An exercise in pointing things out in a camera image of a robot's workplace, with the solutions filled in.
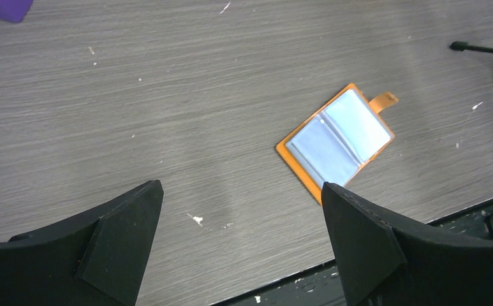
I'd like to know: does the purple stand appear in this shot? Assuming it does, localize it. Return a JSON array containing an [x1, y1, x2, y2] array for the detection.
[[0, 0, 33, 23]]

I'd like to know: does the orange card holder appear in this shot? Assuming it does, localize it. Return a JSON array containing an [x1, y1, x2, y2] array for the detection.
[[275, 84, 398, 203]]

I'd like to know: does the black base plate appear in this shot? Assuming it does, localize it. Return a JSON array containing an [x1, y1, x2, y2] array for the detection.
[[223, 184, 493, 305]]

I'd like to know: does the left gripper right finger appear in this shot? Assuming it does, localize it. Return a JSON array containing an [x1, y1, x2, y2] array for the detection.
[[321, 183, 493, 305]]

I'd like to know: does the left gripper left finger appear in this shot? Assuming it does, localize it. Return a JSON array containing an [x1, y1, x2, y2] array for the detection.
[[0, 180, 164, 305]]

